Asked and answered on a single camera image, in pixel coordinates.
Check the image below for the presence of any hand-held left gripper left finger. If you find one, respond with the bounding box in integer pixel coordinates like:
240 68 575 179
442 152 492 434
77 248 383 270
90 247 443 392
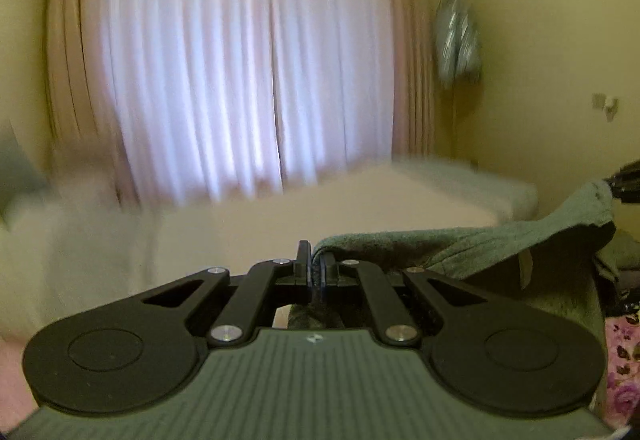
142 240 313 347

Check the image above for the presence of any pink drape curtain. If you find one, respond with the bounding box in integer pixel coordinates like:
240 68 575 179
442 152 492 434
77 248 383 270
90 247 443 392
44 0 126 206
387 0 437 158

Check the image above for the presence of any wall socket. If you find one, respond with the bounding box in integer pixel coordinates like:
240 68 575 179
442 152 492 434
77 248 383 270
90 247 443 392
592 92 620 123

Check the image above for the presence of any shiny grey plastic bag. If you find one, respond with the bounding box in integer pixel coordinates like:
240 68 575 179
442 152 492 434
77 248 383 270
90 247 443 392
434 0 484 88

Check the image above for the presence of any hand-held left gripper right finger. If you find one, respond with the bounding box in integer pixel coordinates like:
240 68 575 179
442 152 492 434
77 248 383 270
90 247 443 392
313 252 488 347

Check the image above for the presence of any cream duvet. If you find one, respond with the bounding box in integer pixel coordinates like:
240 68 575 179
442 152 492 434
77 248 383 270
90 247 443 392
0 159 540 336

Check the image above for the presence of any pink floral blanket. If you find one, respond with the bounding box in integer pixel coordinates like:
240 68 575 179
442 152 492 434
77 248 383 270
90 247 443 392
602 310 640 431

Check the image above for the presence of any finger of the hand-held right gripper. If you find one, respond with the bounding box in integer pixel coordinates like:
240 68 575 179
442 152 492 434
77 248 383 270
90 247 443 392
602 159 640 202

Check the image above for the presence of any white sheer curtain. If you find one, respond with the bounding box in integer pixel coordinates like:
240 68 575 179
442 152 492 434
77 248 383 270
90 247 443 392
82 0 396 208

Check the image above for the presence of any grey-green knitted garment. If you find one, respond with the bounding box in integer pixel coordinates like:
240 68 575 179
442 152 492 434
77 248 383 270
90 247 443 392
287 179 640 336

